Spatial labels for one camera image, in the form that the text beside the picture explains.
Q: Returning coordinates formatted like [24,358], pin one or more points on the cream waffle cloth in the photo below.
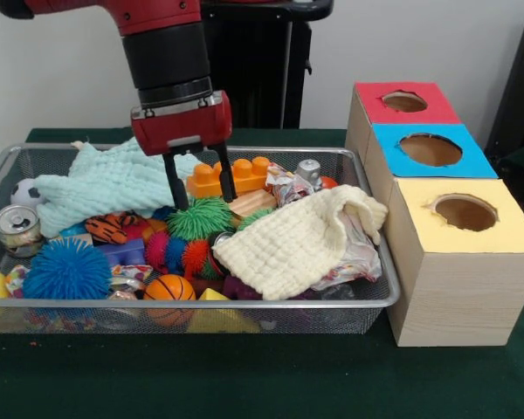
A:
[284,244]

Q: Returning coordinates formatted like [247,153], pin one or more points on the orange striped tiger plush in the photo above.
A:
[107,229]

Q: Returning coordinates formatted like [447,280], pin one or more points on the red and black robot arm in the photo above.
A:
[166,57]

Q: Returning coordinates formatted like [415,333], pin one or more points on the blue spiky rubber ball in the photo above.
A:
[67,272]

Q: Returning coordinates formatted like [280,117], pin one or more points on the small soccer ball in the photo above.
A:
[22,193]

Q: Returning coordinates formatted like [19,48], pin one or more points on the silver tin can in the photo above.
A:
[17,227]

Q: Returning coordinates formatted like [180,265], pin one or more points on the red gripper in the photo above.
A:
[183,126]

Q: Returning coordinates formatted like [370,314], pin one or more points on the wooden box with three holes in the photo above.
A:
[463,297]

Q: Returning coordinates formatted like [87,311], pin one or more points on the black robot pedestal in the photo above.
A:
[262,65]

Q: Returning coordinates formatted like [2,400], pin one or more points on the small orange basketball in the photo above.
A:
[169,289]

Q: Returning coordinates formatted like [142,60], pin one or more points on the mint green waffle cloth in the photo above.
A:
[105,183]

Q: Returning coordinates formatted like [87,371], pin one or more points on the green spiky rubber ball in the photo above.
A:
[198,220]

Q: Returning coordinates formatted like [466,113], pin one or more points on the orange toy building brick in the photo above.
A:
[249,174]

